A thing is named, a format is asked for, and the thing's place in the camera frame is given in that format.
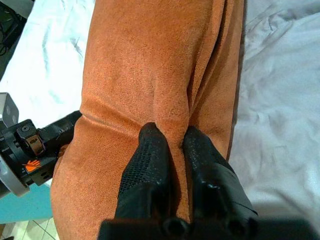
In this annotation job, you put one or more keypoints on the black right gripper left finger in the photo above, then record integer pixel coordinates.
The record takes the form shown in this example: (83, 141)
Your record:
(147, 170)

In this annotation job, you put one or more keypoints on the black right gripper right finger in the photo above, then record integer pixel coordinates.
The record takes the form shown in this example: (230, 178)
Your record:
(210, 180)

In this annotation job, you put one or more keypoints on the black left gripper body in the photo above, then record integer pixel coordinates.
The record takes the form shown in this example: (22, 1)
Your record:
(27, 155)

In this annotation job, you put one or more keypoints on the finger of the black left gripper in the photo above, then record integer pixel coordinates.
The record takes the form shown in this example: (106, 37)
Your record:
(60, 132)

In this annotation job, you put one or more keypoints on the orange suede cushion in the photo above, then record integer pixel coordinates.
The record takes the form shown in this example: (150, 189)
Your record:
(140, 75)

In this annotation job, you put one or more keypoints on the white bed sheet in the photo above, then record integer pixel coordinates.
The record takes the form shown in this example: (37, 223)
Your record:
(282, 100)

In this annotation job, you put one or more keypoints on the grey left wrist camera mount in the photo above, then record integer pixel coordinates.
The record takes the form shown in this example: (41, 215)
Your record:
(8, 110)

